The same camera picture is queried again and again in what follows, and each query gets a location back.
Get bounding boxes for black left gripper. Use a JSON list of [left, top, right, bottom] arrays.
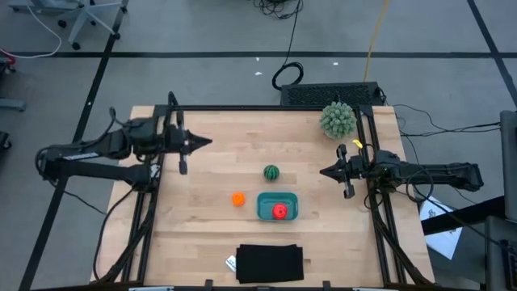
[[163, 111, 213, 175]]

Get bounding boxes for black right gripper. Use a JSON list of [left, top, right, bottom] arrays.
[[319, 144, 368, 200]]

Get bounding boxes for green striped toy watermelon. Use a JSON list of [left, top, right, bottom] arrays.
[[263, 164, 280, 182]]

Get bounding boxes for red toy bell pepper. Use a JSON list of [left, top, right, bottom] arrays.
[[271, 203, 289, 221]]

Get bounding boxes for green artificial succulent plant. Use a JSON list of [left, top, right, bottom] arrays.
[[319, 101, 358, 141]]

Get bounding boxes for black keyboard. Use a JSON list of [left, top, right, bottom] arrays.
[[280, 82, 385, 108]]

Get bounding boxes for teal plastic container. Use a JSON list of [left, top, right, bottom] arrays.
[[256, 192, 299, 221]]

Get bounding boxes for black folded cloth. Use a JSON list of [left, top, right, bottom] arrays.
[[235, 243, 305, 285]]

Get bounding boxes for white paper sheet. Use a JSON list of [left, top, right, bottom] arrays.
[[419, 195, 464, 260]]

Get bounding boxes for grey office chair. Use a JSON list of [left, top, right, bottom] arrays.
[[7, 0, 130, 52]]

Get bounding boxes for grey cabinet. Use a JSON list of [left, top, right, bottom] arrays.
[[499, 109, 517, 212]]

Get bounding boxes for black metal table frame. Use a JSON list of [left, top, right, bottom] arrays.
[[96, 91, 435, 288]]

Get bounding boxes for thin black floor cables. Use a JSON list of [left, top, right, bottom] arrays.
[[393, 103, 502, 137]]

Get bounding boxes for black coiled cable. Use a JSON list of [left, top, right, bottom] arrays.
[[271, 0, 305, 91]]

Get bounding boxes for yellow hanging cable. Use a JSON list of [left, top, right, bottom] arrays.
[[363, 0, 391, 83]]

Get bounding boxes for tangled black cable bundle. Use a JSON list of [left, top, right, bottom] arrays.
[[253, 0, 304, 19]]

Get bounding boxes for white floor cable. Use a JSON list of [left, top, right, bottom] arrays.
[[0, 3, 63, 60]]

